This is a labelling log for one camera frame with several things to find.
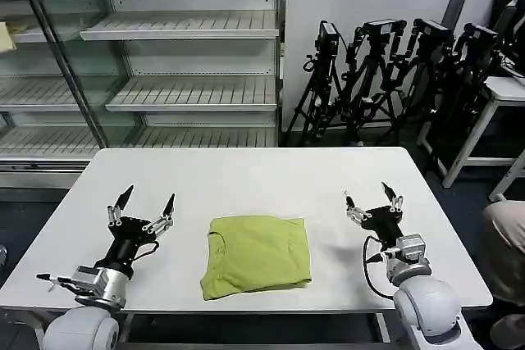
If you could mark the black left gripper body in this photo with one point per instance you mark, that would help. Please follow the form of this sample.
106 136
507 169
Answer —
129 243

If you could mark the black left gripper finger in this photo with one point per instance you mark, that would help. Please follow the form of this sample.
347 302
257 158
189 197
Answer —
164 219
120 206

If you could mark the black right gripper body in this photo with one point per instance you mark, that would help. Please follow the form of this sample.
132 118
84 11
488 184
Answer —
383 223

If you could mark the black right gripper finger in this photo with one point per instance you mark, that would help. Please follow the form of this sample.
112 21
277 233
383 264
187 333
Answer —
393 198
354 211

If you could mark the yellow-green shirt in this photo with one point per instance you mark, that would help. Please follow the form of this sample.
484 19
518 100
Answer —
256 255

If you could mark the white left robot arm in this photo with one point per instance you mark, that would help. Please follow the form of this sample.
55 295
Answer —
86 313

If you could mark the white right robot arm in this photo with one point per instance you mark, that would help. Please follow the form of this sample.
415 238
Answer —
422 296

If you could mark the person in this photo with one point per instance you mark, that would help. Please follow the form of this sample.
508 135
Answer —
506 251

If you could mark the empty white shelf unit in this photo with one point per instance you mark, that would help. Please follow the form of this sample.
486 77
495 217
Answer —
172 63

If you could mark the white desk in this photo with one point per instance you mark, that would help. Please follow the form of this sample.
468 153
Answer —
506 92

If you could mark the pale yellow paper sheet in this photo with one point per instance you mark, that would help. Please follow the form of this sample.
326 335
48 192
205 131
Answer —
6 37

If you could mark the black camera tripod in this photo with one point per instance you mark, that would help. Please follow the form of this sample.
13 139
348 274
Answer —
377 63
324 71
426 59
471 67

